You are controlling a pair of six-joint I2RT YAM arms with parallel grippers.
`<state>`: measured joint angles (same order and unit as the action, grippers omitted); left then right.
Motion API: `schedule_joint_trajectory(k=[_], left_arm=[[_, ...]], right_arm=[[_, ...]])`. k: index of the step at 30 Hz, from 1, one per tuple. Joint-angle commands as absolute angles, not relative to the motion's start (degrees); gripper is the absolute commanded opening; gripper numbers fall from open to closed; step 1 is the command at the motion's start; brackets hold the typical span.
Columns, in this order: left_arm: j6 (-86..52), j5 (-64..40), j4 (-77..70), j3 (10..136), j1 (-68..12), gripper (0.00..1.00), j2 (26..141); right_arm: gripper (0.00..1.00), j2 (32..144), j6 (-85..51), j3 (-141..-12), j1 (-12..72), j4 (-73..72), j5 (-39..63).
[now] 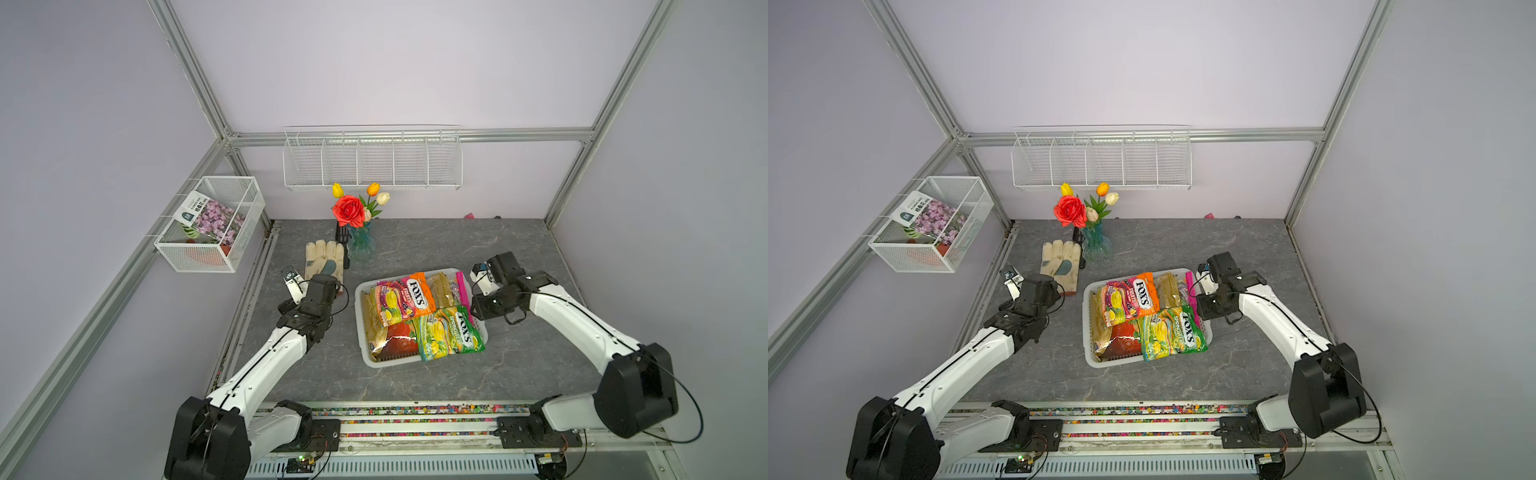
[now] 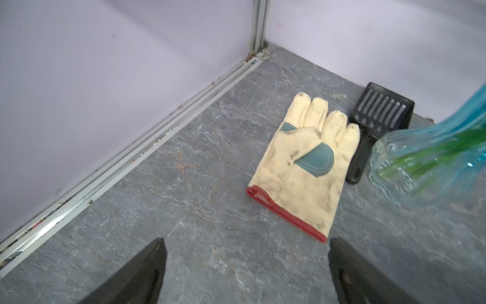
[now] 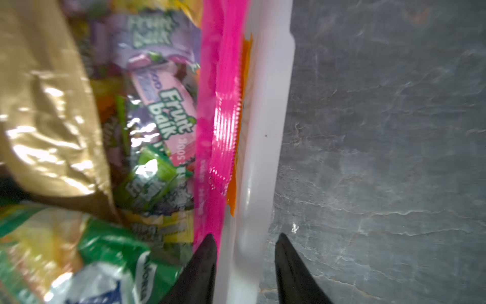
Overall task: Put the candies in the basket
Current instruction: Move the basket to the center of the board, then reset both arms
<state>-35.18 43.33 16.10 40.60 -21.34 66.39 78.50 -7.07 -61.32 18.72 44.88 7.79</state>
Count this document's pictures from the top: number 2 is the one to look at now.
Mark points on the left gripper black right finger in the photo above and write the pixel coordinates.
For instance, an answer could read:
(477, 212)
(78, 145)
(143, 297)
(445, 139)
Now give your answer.
(358, 281)

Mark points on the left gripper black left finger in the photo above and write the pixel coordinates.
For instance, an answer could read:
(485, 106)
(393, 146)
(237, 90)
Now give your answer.
(139, 281)

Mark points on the cream work glove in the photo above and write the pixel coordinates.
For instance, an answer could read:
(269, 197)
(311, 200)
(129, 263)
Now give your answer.
(303, 171)

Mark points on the glass vase with flowers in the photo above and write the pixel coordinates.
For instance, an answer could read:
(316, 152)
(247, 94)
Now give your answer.
(434, 164)

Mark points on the black plastic slotted scoop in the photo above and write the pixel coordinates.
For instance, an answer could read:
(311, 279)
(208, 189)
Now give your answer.
(377, 112)

